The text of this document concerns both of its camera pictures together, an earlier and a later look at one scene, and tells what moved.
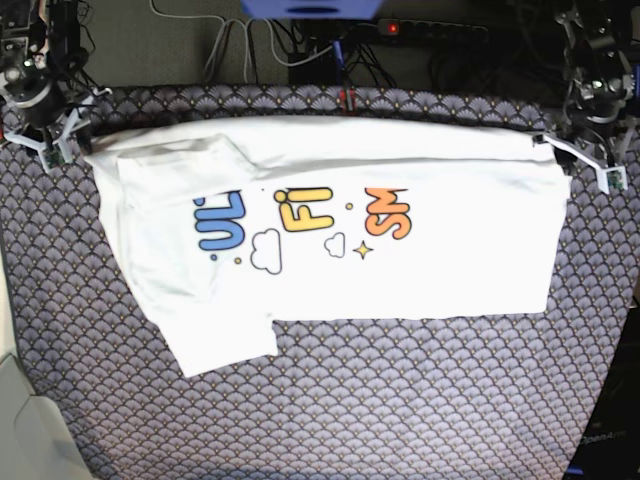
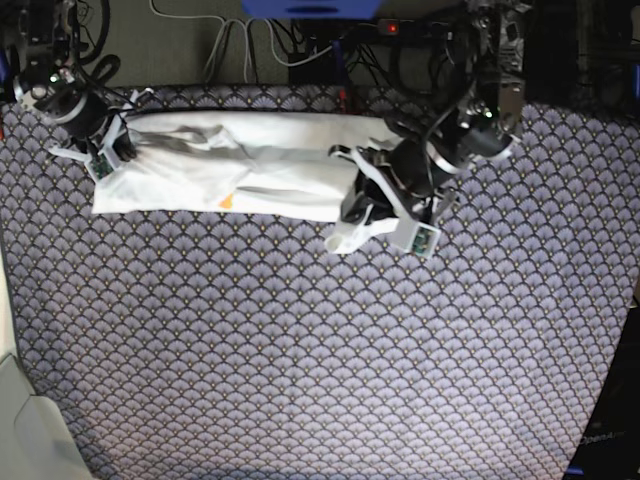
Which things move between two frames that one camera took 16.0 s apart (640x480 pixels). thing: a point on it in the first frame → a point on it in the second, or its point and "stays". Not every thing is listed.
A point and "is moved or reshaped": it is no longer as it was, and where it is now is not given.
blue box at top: x=312 y=9 stays
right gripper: x=51 y=118 → x=94 y=126
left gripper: x=604 y=144 → x=412 y=174
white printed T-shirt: x=228 y=229 is moved or reshaped
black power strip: x=401 y=27 stays
